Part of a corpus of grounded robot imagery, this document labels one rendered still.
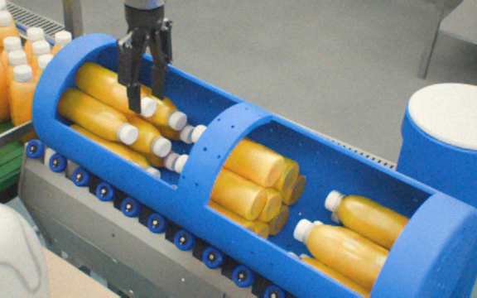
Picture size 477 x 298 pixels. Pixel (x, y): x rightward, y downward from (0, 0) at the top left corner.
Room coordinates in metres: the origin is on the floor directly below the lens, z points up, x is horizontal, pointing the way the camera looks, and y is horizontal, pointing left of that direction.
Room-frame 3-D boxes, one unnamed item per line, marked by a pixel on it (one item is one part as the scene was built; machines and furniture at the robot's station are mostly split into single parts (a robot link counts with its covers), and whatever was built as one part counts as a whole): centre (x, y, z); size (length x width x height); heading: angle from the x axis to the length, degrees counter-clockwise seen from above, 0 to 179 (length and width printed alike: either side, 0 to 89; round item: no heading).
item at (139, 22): (1.27, 0.19, 1.34); 0.08 x 0.07 x 0.09; 145
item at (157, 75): (1.30, 0.17, 1.19); 0.03 x 0.01 x 0.07; 55
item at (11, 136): (1.46, 0.46, 0.96); 0.40 x 0.01 x 0.03; 145
